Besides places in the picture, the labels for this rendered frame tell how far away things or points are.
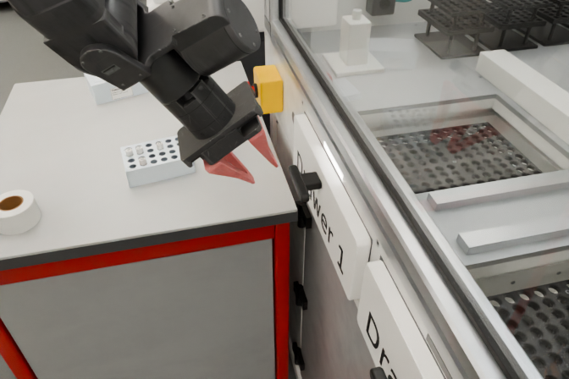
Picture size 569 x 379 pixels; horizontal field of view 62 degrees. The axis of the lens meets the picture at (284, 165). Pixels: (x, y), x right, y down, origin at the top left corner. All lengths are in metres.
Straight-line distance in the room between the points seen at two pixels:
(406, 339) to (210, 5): 0.35
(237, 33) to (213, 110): 0.10
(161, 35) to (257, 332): 0.79
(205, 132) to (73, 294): 0.53
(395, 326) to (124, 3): 0.38
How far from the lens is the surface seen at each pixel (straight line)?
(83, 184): 0.95
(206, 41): 0.44
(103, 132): 1.09
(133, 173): 0.89
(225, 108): 0.50
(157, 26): 0.46
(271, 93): 0.91
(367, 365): 0.74
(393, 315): 0.49
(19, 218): 0.88
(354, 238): 0.55
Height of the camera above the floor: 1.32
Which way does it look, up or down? 37 degrees down
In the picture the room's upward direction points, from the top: straight up
